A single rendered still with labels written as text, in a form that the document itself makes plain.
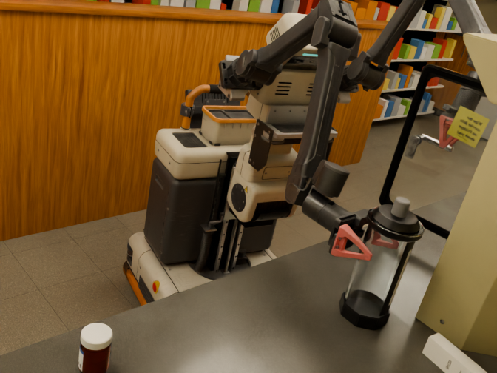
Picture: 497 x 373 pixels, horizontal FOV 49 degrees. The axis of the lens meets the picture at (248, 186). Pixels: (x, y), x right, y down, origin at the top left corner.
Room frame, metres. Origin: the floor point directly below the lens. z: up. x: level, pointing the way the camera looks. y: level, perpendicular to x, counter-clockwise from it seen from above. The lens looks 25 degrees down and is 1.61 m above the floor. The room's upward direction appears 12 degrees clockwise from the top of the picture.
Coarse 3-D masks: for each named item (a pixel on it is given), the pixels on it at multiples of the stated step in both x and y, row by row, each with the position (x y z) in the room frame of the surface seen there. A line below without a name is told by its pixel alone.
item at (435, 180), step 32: (448, 96) 1.32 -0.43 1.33; (480, 96) 1.28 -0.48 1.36; (416, 128) 1.35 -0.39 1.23; (448, 128) 1.31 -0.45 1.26; (480, 128) 1.26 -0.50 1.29; (416, 160) 1.34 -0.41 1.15; (448, 160) 1.29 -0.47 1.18; (416, 192) 1.32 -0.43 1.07; (448, 192) 1.27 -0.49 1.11; (448, 224) 1.25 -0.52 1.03
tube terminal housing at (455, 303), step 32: (480, 160) 0.96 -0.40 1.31; (480, 192) 0.94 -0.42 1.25; (480, 224) 0.92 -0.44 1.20; (448, 256) 0.95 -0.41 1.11; (480, 256) 0.91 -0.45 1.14; (448, 288) 0.93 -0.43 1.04; (480, 288) 0.89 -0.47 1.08; (448, 320) 0.91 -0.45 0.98; (480, 320) 0.88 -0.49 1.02; (480, 352) 0.88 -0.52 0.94
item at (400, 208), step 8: (400, 200) 0.93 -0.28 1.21; (408, 200) 0.93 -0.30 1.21; (376, 208) 0.95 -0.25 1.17; (384, 208) 0.94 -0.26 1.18; (392, 208) 0.93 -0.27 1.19; (400, 208) 0.92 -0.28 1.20; (376, 216) 0.92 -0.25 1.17; (384, 216) 0.91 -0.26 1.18; (392, 216) 0.91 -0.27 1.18; (400, 216) 0.92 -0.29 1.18; (408, 216) 0.93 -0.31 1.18; (384, 224) 0.90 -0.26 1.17; (392, 224) 0.89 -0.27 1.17; (400, 224) 0.89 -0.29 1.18; (408, 224) 0.90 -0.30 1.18; (416, 224) 0.91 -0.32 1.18; (408, 232) 0.89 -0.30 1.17
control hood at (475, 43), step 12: (468, 36) 1.03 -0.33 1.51; (480, 36) 1.02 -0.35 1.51; (492, 36) 1.07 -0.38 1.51; (468, 48) 1.02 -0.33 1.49; (480, 48) 1.01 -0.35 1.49; (492, 48) 0.99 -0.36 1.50; (480, 60) 1.00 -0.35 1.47; (492, 60) 0.99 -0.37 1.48; (480, 72) 1.00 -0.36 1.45; (492, 72) 0.98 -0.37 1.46; (492, 84) 0.98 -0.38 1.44; (492, 96) 0.97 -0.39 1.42
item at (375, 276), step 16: (368, 224) 0.91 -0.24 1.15; (368, 240) 0.91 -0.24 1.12; (384, 240) 0.89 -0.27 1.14; (400, 240) 0.88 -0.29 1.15; (416, 240) 0.89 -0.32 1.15; (384, 256) 0.88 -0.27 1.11; (400, 256) 0.89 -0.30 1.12; (352, 272) 0.93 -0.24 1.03; (368, 272) 0.89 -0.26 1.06; (384, 272) 0.88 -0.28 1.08; (352, 288) 0.91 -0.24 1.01; (368, 288) 0.89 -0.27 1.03; (384, 288) 0.88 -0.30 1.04; (352, 304) 0.90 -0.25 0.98; (368, 304) 0.88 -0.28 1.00
